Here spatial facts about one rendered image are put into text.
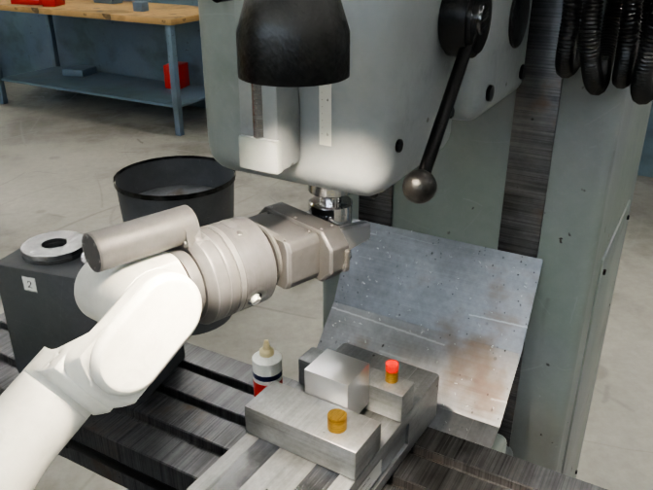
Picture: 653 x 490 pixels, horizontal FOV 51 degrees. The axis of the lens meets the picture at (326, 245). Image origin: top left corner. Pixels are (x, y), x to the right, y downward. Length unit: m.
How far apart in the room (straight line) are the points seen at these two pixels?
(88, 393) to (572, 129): 0.71
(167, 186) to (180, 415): 2.11
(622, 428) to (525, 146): 1.68
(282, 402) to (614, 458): 1.74
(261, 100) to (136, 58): 6.24
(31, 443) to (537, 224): 0.75
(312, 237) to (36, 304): 0.50
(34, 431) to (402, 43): 0.42
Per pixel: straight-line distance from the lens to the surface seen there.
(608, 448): 2.48
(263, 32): 0.43
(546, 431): 1.24
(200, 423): 0.98
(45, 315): 1.05
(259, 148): 0.60
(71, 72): 6.89
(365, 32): 0.57
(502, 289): 1.09
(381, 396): 0.85
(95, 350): 0.56
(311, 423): 0.80
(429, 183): 0.59
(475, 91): 0.75
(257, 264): 0.63
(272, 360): 0.94
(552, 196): 1.05
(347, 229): 0.72
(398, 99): 0.60
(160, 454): 0.95
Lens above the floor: 1.54
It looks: 25 degrees down
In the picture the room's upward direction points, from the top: straight up
